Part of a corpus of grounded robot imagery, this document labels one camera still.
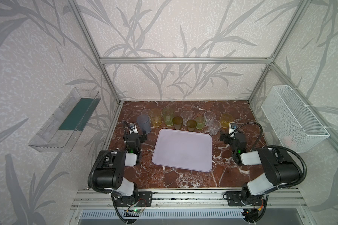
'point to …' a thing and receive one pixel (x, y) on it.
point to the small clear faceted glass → (214, 127)
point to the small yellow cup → (226, 118)
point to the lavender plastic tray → (183, 149)
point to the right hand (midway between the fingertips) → (229, 128)
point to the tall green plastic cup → (168, 114)
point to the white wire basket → (294, 125)
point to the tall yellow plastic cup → (156, 116)
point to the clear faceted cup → (186, 116)
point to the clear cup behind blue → (147, 111)
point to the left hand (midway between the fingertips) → (135, 129)
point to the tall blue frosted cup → (143, 122)
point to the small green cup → (200, 122)
